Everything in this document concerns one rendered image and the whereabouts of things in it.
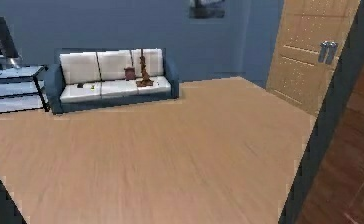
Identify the dark framed wall picture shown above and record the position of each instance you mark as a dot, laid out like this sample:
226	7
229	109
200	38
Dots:
207	8

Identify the grey shelf stand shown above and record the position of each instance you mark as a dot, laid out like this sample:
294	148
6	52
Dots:
15	88

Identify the light wooden room door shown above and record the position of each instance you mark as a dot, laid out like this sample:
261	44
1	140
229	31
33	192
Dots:
303	56

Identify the black television set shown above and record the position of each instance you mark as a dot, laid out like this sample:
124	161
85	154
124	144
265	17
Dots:
1	41

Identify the small black object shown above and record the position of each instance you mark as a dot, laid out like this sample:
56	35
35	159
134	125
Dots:
80	85

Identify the small yellow-green object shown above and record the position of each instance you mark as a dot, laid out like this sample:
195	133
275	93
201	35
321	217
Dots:
93	88

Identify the blue sofa with white cushions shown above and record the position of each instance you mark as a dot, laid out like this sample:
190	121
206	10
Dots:
116	88

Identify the small brown box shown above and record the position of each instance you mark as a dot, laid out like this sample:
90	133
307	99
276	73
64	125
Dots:
130	73

